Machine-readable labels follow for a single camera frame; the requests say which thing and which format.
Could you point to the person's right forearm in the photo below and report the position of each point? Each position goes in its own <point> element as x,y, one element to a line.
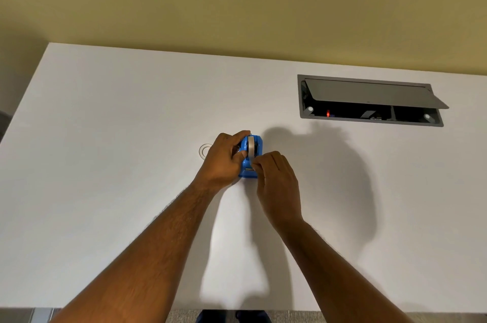
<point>331,277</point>

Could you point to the person's left forearm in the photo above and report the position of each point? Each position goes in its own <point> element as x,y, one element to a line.
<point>152,258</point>

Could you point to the blue tape dispenser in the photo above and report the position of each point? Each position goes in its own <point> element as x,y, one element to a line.
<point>258,145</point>

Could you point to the person's left hand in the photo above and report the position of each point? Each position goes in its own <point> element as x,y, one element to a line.
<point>217,161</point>

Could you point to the power strip with red light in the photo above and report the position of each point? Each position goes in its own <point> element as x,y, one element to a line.
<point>329,114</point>

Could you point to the grey tape roll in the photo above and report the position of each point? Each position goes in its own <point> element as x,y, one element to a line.
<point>251,147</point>

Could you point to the person's right thumb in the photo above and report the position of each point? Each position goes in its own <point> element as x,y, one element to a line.
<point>258,173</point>

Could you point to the person's right hand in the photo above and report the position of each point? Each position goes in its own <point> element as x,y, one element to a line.
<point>278,189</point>

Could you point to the person's left thumb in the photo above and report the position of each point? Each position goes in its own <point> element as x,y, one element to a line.
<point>240,159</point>

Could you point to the clear tape roll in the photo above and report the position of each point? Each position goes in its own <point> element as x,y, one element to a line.
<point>204,151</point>

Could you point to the person's dark blue trousers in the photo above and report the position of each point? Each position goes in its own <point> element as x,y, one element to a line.
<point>232,317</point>

